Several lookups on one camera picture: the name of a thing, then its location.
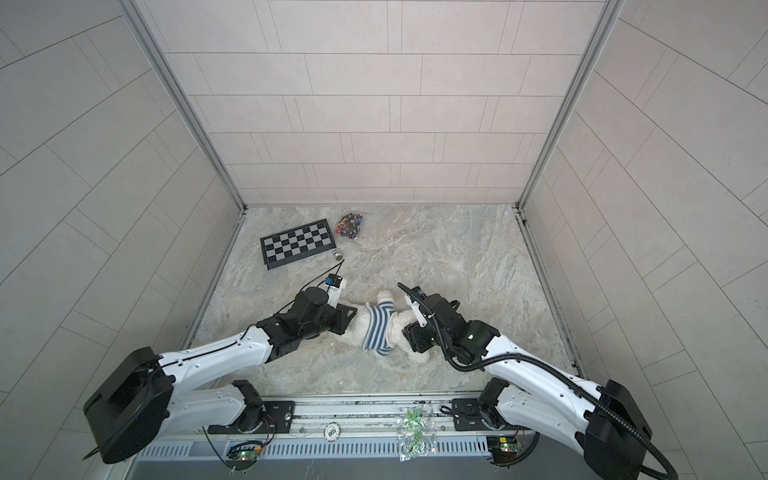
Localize white teddy bear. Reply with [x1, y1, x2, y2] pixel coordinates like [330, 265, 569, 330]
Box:
[340, 290, 430, 364]

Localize blue white striped shirt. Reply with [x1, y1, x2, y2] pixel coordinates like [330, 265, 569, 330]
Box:
[362, 300, 396, 357]

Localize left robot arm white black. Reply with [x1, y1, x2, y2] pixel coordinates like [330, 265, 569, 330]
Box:
[83, 287, 357, 464]

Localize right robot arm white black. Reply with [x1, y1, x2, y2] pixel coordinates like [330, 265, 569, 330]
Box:
[403, 287, 652, 479]

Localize black white chessboard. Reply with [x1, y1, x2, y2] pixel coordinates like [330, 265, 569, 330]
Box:
[260, 219, 336, 270]

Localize bag of colourful small pieces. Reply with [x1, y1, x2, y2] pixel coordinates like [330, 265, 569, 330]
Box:
[335, 212, 363, 240]

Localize clear bag green parts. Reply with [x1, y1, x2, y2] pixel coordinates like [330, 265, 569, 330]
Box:
[396, 405, 437, 462]

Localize right green circuit board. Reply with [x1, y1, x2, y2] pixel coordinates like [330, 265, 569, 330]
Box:
[486, 436, 520, 467]

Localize green circuit board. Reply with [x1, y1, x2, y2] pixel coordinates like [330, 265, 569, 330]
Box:
[486, 436, 520, 467]
[226, 440, 265, 471]

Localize left green circuit board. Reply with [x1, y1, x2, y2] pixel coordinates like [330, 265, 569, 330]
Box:
[226, 440, 265, 471]

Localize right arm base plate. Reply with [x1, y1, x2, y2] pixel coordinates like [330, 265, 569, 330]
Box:
[440, 398, 526, 432]

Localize aluminium front rail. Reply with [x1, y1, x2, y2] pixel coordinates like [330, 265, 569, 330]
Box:
[117, 391, 622, 443]

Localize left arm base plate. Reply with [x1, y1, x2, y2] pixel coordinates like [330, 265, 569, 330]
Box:
[206, 401, 295, 435]

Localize black corrugated cable hose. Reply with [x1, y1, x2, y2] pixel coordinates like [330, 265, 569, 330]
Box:
[395, 281, 680, 480]

